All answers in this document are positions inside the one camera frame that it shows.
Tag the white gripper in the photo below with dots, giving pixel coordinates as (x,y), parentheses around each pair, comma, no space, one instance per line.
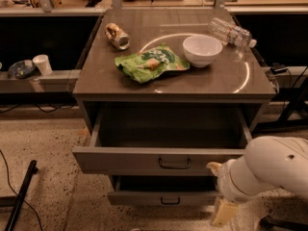
(225,181)

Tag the grey top drawer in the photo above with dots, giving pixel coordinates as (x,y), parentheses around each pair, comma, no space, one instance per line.
(163,142)

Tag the grey drawer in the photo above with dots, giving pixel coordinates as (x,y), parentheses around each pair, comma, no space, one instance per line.
(163,190)
(163,142)

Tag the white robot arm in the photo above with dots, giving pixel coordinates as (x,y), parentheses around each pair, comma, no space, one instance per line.
(268,163)

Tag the grey drawer cabinet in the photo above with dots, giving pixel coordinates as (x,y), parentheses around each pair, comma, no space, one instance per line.
(235,80)

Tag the white ceramic bowl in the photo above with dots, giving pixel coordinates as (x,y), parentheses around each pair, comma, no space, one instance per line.
(201,50)

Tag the green snack bag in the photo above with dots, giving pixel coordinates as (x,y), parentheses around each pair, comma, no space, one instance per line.
(150,64)

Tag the clear plastic water bottle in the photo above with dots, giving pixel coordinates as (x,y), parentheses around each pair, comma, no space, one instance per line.
(231,33)

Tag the crushed metal can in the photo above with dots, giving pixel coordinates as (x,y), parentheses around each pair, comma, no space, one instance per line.
(117,37)

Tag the black pole on floor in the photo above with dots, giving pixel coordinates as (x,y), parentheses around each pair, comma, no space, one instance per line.
(20,197)

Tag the white paper cup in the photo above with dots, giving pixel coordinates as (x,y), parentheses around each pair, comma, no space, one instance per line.
(42,63)

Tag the dark round dish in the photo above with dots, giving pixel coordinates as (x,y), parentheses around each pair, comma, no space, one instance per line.
(22,69)

